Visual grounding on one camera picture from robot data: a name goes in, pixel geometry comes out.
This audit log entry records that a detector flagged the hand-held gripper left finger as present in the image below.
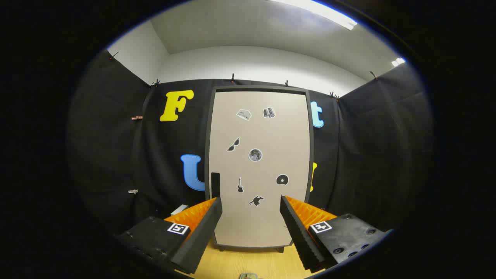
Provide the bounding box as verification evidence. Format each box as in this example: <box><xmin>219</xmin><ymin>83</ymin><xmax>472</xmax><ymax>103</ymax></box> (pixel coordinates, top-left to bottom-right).
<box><xmin>116</xmin><ymin>197</ymin><xmax>223</xmax><ymax>275</ymax></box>

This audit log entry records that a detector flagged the grey cabinet body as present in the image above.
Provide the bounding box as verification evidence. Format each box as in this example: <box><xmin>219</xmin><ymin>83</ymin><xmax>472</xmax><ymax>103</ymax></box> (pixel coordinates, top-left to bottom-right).
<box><xmin>205</xmin><ymin>86</ymin><xmax>315</xmax><ymax>253</ymax></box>

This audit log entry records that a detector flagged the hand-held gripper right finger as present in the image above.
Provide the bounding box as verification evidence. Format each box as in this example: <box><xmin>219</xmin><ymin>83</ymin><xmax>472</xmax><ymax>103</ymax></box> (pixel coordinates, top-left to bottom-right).
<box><xmin>280</xmin><ymin>195</ymin><xmax>392</xmax><ymax>272</ymax></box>

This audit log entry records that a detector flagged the long ceiling light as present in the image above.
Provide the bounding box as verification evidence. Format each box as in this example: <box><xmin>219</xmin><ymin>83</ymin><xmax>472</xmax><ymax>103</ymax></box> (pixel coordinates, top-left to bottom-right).
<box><xmin>267</xmin><ymin>0</ymin><xmax>358</xmax><ymax>31</ymax></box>

